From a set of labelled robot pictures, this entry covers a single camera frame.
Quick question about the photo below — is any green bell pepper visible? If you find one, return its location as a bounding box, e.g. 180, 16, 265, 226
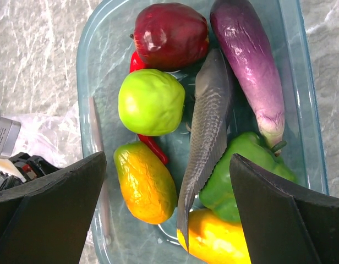
199, 131, 297, 223

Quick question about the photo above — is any green apple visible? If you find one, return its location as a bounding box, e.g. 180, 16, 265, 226
118, 69, 185, 136

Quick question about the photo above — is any red chili pepper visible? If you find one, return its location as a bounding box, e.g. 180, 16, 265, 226
129, 51, 168, 165

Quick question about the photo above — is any yellow orange mango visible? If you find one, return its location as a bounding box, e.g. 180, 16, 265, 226
177, 208, 251, 264

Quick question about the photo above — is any translucent blue plastic container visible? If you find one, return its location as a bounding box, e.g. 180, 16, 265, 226
76, 1, 329, 263

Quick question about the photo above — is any clear zip top bag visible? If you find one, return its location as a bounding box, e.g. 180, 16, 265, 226
0, 101, 83, 190

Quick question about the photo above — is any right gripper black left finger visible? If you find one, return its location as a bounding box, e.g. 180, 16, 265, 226
0, 151, 107, 263

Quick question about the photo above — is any purple eggplant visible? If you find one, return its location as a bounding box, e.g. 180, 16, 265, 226
210, 1, 285, 156

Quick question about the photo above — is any dark red apple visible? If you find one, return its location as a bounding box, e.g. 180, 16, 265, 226
133, 3, 209, 72

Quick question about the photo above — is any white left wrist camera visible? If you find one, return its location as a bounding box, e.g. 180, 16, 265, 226
0, 117, 21, 159

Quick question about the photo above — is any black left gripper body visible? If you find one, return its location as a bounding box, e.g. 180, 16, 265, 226
0, 152, 59, 191

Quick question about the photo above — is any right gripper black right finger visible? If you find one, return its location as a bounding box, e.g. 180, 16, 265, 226
229, 153, 339, 263

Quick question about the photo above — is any orange green mango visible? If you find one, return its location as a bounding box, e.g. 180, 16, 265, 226
113, 141, 177, 224

